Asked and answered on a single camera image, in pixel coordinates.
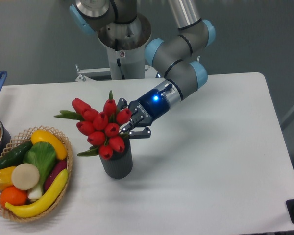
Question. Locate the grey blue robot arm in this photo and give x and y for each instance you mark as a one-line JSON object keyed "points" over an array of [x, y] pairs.
{"points": [[195, 34]]}

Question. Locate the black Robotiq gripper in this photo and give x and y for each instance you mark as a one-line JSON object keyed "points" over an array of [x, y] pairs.
{"points": [[145, 110]]}

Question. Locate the purple sweet potato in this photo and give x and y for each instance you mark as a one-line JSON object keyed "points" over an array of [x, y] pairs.
{"points": [[62, 164]]}

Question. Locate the yellow banana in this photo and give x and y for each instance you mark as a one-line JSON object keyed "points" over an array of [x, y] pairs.
{"points": [[42, 204]]}

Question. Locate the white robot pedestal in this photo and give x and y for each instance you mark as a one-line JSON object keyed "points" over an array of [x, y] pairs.
{"points": [[125, 45]]}

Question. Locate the green bok choy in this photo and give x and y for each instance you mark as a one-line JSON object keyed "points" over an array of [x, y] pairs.
{"points": [[43, 156]]}

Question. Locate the yellow bell pepper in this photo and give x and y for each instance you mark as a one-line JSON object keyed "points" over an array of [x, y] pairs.
{"points": [[6, 177]]}

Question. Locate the yellow squash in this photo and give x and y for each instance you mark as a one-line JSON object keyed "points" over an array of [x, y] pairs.
{"points": [[46, 136]]}

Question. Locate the woven wicker basket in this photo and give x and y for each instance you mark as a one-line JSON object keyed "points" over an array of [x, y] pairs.
{"points": [[24, 137]]}

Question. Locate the beige round disc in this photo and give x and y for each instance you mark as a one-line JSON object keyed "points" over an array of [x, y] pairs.
{"points": [[25, 176]]}

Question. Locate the red tulip bouquet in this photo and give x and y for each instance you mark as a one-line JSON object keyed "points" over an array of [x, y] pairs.
{"points": [[102, 129]]}

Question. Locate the orange fruit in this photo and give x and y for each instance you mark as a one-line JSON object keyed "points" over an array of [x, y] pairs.
{"points": [[14, 196]]}

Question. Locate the green cucumber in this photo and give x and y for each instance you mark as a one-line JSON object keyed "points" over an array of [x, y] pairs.
{"points": [[15, 156]]}

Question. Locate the dark grey ribbed vase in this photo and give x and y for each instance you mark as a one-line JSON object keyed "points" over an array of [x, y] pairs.
{"points": [[121, 164]]}

